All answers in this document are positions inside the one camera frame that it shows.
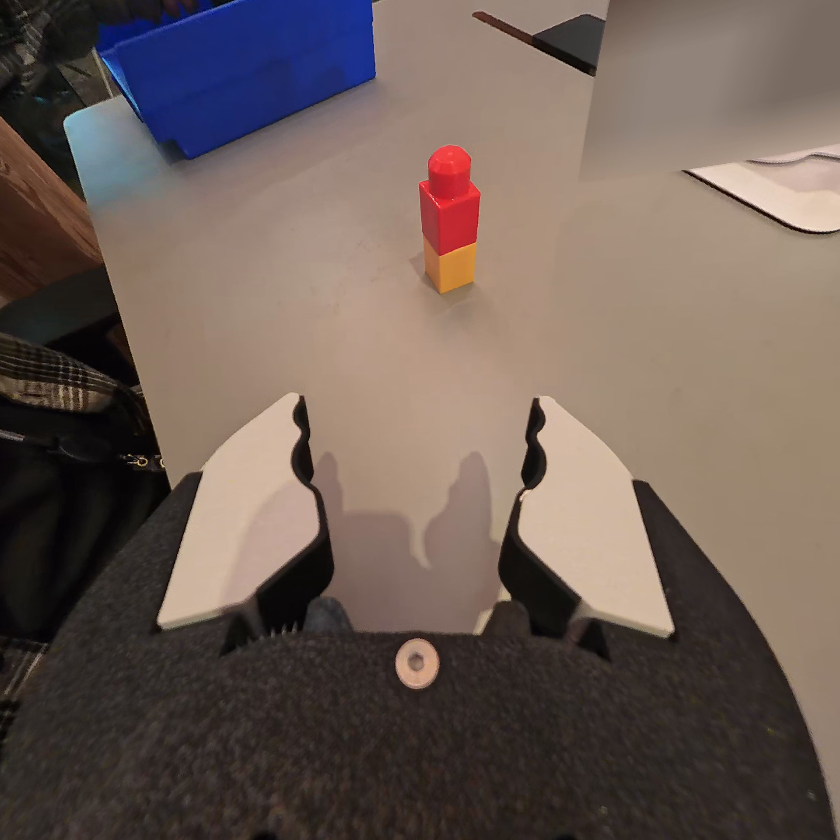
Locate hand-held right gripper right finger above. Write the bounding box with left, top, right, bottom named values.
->
left=497, top=395, right=677, bottom=641

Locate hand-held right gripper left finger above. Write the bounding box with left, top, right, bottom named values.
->
left=156, top=392, right=336, bottom=632

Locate yellow plastic block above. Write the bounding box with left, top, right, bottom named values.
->
left=423, top=238, right=476, bottom=294

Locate red plastic block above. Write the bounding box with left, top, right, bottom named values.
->
left=419, top=144, right=482, bottom=256

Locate blue plastic bin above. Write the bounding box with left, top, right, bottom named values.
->
left=95, top=0, right=377, bottom=160

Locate person's torso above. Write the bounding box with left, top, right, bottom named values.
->
left=0, top=331, right=173, bottom=736

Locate wooden panel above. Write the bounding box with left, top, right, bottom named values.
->
left=0, top=115, right=106, bottom=303

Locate white stand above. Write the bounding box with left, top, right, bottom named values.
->
left=682, top=146, right=840, bottom=235

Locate black flat panel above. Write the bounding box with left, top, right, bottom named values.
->
left=532, top=14, right=608, bottom=76

